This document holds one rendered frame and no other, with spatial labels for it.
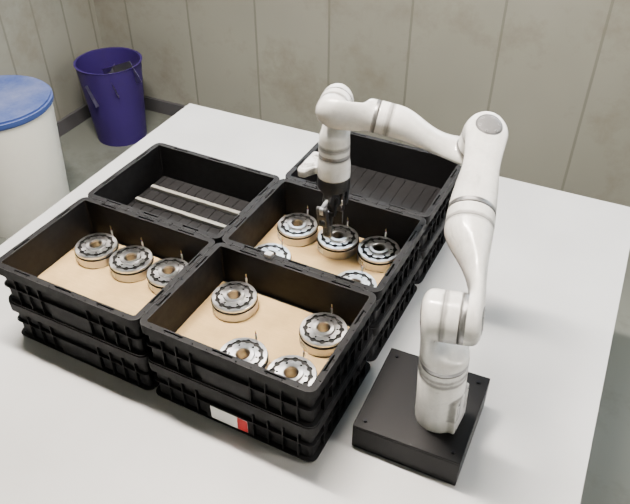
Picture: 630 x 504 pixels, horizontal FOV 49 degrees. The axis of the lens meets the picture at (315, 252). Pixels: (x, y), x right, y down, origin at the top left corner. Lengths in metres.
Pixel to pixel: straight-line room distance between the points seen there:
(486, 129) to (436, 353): 0.46
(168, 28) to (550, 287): 2.66
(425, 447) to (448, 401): 0.11
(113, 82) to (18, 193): 0.84
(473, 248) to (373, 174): 0.79
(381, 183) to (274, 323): 0.62
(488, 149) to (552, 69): 1.80
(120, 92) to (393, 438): 2.72
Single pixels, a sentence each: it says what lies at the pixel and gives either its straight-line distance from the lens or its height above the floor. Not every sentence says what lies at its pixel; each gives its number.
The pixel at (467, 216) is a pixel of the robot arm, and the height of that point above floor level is 1.16.
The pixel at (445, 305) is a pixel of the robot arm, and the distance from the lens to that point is 1.19.
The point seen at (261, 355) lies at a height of 0.86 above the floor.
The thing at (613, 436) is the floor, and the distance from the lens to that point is 2.55.
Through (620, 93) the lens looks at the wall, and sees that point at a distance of 3.18.
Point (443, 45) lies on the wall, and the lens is 3.25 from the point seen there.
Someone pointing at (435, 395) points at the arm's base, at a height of 0.89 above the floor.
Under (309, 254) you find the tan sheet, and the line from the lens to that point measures 1.70.
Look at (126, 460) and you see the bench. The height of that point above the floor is 0.70.
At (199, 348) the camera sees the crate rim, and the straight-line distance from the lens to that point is 1.35.
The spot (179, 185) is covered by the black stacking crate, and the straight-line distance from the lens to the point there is 1.99.
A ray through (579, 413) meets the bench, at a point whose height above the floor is 0.70.
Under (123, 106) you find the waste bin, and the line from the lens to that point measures 3.79.
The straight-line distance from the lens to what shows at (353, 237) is 1.71.
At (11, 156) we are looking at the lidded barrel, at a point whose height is 0.43.
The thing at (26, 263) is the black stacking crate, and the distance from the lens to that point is 1.73.
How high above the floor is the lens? 1.91
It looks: 39 degrees down
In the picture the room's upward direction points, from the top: straight up
